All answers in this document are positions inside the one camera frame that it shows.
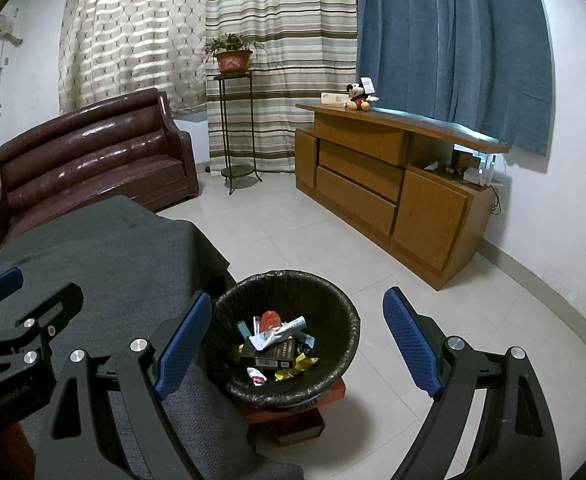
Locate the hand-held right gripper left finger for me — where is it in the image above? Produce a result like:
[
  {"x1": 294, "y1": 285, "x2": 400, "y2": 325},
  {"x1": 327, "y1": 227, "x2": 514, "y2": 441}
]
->
[{"x1": 48, "y1": 291, "x2": 214, "y2": 480}]

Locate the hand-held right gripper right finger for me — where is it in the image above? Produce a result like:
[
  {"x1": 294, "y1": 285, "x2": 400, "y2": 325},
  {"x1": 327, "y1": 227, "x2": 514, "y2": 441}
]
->
[{"x1": 382, "y1": 286, "x2": 564, "y2": 480}]

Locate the white paper scrap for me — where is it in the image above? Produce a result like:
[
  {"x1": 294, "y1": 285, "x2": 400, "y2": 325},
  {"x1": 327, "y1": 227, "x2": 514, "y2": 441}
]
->
[{"x1": 248, "y1": 330, "x2": 279, "y2": 353}]

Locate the bin with black bag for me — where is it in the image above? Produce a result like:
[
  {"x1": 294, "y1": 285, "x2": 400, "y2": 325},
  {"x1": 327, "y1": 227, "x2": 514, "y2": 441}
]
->
[{"x1": 208, "y1": 269, "x2": 363, "y2": 408}]

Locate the dark cigarette box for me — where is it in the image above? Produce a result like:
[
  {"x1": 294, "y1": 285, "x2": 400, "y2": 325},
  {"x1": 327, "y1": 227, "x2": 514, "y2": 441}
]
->
[{"x1": 239, "y1": 339, "x2": 299, "y2": 372}]

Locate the white printed tube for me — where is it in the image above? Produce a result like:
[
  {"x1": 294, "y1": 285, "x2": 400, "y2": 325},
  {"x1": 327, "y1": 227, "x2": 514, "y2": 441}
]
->
[{"x1": 268, "y1": 316, "x2": 308, "y2": 348}]

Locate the yellow wrapper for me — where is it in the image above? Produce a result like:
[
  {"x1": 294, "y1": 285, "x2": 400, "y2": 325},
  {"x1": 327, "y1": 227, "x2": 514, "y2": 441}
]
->
[{"x1": 275, "y1": 352, "x2": 320, "y2": 381}]

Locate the dark grey tablecloth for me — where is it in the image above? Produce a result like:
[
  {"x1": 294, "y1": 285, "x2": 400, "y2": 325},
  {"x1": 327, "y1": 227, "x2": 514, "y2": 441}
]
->
[{"x1": 0, "y1": 195, "x2": 304, "y2": 480}]

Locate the red wooden stool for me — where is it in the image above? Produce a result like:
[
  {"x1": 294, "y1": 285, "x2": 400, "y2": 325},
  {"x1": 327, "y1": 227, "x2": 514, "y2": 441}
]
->
[{"x1": 243, "y1": 377, "x2": 348, "y2": 448}]

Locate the brown leather sofa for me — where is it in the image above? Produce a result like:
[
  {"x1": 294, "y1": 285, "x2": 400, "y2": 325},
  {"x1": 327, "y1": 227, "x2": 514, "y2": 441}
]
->
[{"x1": 0, "y1": 87, "x2": 200, "y2": 253}]

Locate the wooden cabinet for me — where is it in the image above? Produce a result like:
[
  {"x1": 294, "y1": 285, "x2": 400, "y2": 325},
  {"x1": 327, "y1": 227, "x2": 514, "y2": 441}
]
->
[{"x1": 294, "y1": 100, "x2": 511, "y2": 291}]

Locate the white router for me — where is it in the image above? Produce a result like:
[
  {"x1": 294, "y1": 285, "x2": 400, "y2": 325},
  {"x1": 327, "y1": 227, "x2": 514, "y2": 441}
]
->
[{"x1": 465, "y1": 155, "x2": 496, "y2": 188}]

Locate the metal plant stand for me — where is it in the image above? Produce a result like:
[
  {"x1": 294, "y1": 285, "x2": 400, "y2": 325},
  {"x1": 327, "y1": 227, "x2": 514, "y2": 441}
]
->
[{"x1": 213, "y1": 71, "x2": 264, "y2": 196}]

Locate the small brown box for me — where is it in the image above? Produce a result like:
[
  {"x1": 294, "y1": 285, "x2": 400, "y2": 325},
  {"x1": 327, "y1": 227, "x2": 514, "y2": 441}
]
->
[{"x1": 450, "y1": 149, "x2": 478, "y2": 173}]

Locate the mouse plush toy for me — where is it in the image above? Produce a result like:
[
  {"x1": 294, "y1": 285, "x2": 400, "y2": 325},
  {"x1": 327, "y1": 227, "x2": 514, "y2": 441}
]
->
[{"x1": 344, "y1": 80, "x2": 378, "y2": 112}]

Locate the white air conditioner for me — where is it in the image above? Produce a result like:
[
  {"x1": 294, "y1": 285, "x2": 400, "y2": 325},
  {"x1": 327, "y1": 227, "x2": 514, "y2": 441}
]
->
[{"x1": 0, "y1": 7, "x2": 24, "y2": 46}]

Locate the potted plant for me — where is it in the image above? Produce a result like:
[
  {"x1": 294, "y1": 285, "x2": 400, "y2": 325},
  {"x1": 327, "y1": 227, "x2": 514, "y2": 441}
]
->
[{"x1": 204, "y1": 32, "x2": 266, "y2": 75}]

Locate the beige patterned curtain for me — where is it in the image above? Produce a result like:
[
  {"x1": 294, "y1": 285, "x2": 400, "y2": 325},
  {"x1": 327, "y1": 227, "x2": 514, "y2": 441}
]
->
[{"x1": 58, "y1": 0, "x2": 209, "y2": 116}]

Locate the blue curtain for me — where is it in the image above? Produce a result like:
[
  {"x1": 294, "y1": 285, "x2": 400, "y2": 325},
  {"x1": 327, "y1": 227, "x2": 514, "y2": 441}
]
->
[{"x1": 354, "y1": 0, "x2": 558, "y2": 157}]

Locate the striped curtain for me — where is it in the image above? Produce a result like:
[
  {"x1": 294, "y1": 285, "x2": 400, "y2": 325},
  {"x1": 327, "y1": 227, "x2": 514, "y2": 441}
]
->
[{"x1": 205, "y1": 0, "x2": 359, "y2": 175}]

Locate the wall cable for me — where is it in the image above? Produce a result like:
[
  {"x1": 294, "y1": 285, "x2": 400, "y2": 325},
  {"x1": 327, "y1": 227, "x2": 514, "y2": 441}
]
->
[{"x1": 0, "y1": 42, "x2": 11, "y2": 116}]

